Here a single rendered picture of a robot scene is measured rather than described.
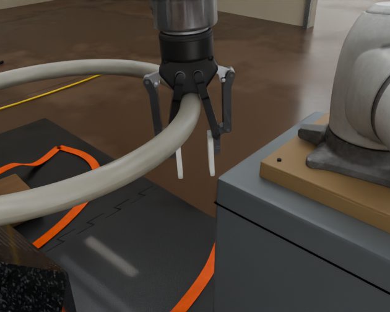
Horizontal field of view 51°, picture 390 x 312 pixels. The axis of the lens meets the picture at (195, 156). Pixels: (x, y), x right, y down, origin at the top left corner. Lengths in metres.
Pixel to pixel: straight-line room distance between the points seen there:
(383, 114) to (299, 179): 0.19
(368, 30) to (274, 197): 0.30
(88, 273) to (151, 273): 0.25
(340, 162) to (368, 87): 0.16
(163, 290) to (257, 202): 0.93
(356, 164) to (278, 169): 0.13
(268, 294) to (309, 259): 0.16
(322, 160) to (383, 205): 0.13
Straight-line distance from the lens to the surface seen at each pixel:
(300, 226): 0.71
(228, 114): 0.63
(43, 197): 0.44
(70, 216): 1.99
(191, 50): 0.56
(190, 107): 0.56
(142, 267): 1.70
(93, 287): 1.66
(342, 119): 0.74
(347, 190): 0.73
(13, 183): 2.11
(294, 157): 0.79
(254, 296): 0.89
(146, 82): 0.60
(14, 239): 0.93
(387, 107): 0.62
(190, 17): 0.54
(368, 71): 0.67
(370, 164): 0.76
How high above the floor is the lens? 1.24
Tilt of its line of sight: 31 degrees down
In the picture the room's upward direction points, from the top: straight up
